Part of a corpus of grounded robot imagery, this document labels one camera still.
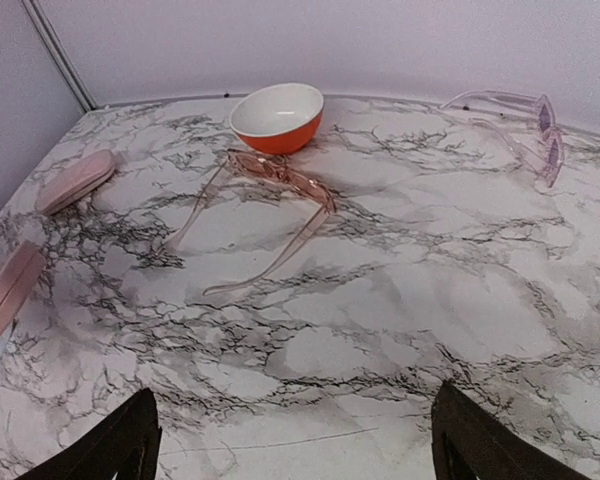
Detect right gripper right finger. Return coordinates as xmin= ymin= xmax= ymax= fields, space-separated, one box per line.
xmin=431 ymin=380 xmax=588 ymax=480

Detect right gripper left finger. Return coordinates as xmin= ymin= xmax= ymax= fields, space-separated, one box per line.
xmin=19 ymin=388 xmax=161 ymax=480

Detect pink hard glasses case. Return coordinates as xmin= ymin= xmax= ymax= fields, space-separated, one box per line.
xmin=0 ymin=240 xmax=46 ymax=336

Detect pink transparent sunglasses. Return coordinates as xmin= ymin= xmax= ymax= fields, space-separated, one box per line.
xmin=161 ymin=148 xmax=337 ymax=295

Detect pink soft glasses case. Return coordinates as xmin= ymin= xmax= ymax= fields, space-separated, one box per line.
xmin=35 ymin=149 xmax=116 ymax=216

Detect orange white bowl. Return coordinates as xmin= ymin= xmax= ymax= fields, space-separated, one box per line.
xmin=228 ymin=83 xmax=325 ymax=155

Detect left aluminium frame post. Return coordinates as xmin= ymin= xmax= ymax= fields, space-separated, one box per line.
xmin=21 ymin=0 xmax=98 ymax=112

